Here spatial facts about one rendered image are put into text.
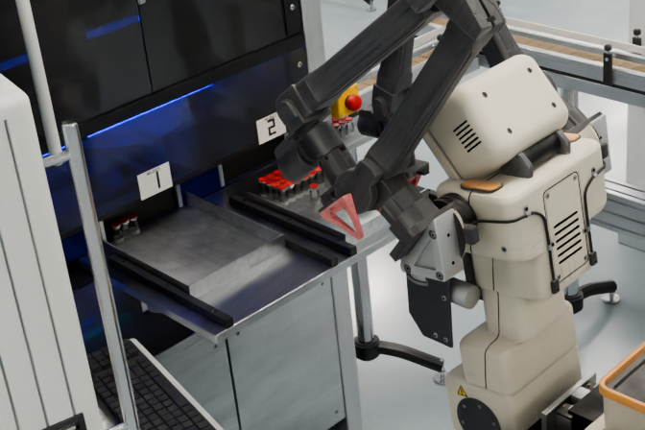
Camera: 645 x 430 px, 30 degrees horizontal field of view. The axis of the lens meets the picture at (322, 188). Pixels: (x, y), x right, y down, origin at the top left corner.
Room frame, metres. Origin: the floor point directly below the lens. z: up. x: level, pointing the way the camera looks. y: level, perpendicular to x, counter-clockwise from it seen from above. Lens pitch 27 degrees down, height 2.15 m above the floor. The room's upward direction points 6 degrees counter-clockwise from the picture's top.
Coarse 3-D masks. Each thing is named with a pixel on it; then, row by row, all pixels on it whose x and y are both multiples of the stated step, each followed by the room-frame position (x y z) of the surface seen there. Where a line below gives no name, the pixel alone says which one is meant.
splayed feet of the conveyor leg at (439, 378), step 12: (360, 348) 2.93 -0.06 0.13; (372, 348) 2.93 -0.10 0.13; (384, 348) 2.93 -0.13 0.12; (396, 348) 2.93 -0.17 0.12; (408, 348) 2.93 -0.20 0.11; (408, 360) 2.92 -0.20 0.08; (420, 360) 2.91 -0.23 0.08; (432, 360) 2.91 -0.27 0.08; (444, 372) 2.90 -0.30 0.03; (444, 384) 2.88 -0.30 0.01
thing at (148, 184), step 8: (160, 168) 2.37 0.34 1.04; (168, 168) 2.38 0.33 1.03; (144, 176) 2.34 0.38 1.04; (152, 176) 2.35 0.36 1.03; (160, 176) 2.37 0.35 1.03; (168, 176) 2.38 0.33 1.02; (144, 184) 2.34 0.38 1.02; (152, 184) 2.35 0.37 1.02; (160, 184) 2.37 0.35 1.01; (168, 184) 2.38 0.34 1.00; (144, 192) 2.34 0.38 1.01; (152, 192) 2.35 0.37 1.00
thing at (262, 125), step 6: (276, 114) 2.59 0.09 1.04; (258, 120) 2.56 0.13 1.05; (264, 120) 2.57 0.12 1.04; (276, 120) 2.59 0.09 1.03; (258, 126) 2.56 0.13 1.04; (264, 126) 2.57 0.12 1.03; (270, 126) 2.58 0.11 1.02; (276, 126) 2.59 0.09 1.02; (282, 126) 2.60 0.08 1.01; (258, 132) 2.55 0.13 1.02; (264, 132) 2.57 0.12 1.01; (276, 132) 2.59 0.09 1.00; (282, 132) 2.60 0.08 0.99; (258, 138) 2.55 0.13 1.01; (264, 138) 2.56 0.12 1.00; (270, 138) 2.58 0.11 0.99
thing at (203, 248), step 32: (160, 224) 2.42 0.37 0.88; (192, 224) 2.40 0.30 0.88; (224, 224) 2.39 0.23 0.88; (256, 224) 2.31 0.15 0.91; (128, 256) 2.24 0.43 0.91; (160, 256) 2.27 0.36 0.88; (192, 256) 2.25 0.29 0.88; (224, 256) 2.24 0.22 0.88; (256, 256) 2.19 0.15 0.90; (192, 288) 2.08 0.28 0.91
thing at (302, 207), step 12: (420, 192) 2.37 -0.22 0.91; (264, 204) 2.42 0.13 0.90; (276, 204) 2.39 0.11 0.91; (288, 204) 2.44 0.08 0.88; (300, 204) 2.44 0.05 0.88; (312, 204) 2.43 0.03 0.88; (288, 216) 2.36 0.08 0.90; (300, 216) 2.33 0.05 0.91; (312, 216) 2.38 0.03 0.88; (348, 216) 2.36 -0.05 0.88; (360, 216) 2.35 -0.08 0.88; (372, 216) 2.35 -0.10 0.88; (324, 228) 2.27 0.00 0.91; (336, 228) 2.31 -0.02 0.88; (372, 228) 2.27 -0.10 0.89; (348, 240) 2.22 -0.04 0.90; (360, 240) 2.25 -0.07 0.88
